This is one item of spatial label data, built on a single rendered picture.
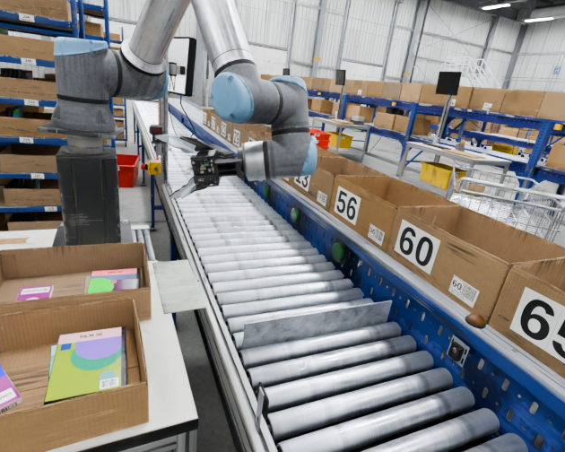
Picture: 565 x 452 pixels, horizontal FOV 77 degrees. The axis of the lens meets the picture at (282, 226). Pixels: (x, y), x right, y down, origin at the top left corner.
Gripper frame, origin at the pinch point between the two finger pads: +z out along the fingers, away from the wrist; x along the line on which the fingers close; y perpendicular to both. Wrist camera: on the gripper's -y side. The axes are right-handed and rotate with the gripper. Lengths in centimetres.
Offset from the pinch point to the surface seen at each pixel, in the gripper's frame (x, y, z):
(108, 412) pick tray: 31, 42, 6
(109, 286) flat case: 32.8, -0.3, 22.3
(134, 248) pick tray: 30.1, -16.5, 20.0
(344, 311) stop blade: 44, 6, -43
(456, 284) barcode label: 36, 9, -72
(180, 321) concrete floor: 117, -83, 37
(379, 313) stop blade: 50, 2, -54
